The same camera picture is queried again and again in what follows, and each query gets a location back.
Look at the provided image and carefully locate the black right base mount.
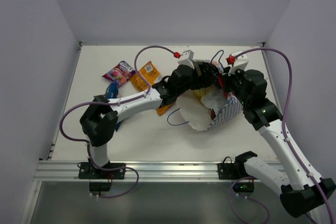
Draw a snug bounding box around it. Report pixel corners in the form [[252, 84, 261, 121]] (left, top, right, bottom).
[[217, 156, 255, 195]]

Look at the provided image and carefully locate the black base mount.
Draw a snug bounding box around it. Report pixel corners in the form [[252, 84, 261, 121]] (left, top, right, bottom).
[[77, 162, 125, 195], [217, 156, 255, 195]]

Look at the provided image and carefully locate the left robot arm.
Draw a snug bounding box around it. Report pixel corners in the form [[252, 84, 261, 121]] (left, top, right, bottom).
[[80, 61, 220, 178]]

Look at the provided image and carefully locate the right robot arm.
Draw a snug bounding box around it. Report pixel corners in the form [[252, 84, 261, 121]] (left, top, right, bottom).
[[221, 70, 335, 218]]

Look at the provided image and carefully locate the orange potato chips bag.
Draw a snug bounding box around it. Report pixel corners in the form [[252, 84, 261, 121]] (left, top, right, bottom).
[[130, 61, 172, 116]]

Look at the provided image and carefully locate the purple candy bag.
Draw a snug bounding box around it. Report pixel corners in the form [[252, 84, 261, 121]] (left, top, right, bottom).
[[102, 61, 135, 88]]

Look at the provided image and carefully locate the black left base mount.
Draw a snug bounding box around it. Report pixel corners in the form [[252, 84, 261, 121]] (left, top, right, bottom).
[[77, 162, 125, 195]]

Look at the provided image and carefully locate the blue checkered paper bag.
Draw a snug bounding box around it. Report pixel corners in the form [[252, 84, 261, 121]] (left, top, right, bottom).
[[167, 50, 245, 132]]

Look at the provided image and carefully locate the pink Real crisps bag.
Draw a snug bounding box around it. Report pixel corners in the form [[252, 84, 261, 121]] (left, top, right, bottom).
[[217, 73, 225, 91]]

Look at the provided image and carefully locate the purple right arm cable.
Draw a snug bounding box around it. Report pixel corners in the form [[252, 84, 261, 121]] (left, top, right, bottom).
[[235, 48, 336, 224]]

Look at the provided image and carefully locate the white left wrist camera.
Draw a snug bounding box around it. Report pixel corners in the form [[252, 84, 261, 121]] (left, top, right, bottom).
[[178, 50, 194, 68]]

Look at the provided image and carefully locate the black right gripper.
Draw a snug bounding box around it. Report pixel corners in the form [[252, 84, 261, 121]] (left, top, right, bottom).
[[219, 65, 250, 108]]

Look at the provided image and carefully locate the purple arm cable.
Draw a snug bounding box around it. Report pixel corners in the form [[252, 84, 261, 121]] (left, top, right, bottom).
[[59, 45, 175, 168], [235, 48, 336, 224]]

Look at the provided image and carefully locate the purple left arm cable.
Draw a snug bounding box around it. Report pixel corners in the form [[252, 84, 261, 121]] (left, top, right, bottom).
[[59, 45, 175, 168]]

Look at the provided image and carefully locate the aluminium mounting rail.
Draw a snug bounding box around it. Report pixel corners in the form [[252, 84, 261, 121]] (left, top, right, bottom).
[[34, 159, 287, 183]]

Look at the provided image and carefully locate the blue Doritos bag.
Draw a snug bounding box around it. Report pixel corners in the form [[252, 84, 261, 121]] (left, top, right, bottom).
[[104, 81, 125, 132]]

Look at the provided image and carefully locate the gold brown snack bag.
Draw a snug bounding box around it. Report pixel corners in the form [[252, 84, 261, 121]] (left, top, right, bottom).
[[193, 87, 227, 120]]

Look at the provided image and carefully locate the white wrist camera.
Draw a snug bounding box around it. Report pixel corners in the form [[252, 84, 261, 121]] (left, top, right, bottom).
[[226, 50, 249, 76], [178, 50, 194, 68]]

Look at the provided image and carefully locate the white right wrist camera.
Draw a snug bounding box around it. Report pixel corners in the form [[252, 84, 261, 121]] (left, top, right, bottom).
[[226, 50, 249, 76]]

